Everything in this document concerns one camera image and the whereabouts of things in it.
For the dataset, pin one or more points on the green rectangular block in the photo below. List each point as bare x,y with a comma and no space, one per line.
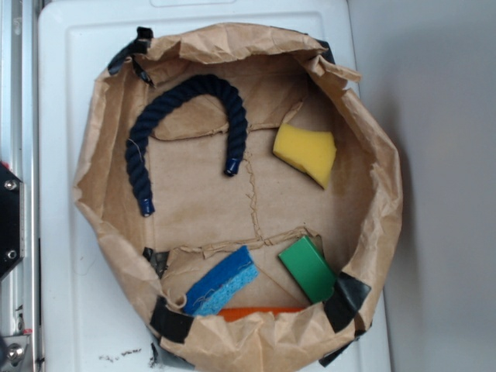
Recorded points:
309,269

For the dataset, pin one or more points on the brown paper bag container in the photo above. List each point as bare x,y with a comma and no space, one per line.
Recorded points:
177,172

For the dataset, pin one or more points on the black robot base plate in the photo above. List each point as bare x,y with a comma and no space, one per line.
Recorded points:
12,221

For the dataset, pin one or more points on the metal corner bracket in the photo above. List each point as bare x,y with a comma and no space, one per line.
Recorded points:
14,352

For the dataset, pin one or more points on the orange flat object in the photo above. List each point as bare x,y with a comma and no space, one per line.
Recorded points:
234,314

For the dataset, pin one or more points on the aluminium frame rail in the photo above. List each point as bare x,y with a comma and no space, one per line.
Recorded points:
20,291

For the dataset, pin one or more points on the blue sponge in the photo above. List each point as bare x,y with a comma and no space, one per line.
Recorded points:
216,288

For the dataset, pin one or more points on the white plastic tray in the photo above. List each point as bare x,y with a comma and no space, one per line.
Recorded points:
88,324

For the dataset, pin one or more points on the yellow sponge piece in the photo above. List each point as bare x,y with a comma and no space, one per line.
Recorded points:
311,152

